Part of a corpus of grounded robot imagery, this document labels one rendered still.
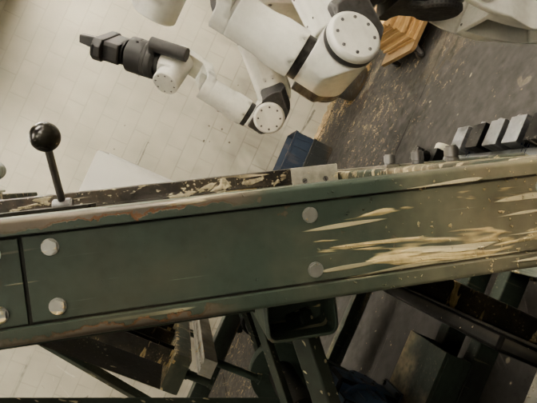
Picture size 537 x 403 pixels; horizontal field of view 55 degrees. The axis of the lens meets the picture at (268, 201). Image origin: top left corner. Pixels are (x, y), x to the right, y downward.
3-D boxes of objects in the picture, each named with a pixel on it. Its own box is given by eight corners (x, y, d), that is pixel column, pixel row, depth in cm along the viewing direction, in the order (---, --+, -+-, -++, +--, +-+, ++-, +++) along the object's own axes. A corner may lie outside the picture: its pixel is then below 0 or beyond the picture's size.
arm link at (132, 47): (117, 22, 132) (159, 36, 131) (113, 58, 137) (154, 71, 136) (89, 31, 122) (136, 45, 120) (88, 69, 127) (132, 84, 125)
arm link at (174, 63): (154, 61, 134) (195, 74, 133) (136, 87, 128) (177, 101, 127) (151, 25, 125) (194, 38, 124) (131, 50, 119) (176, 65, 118)
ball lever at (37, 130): (77, 218, 69) (54, 127, 62) (48, 222, 69) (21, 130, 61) (81, 204, 72) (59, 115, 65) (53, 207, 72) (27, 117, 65)
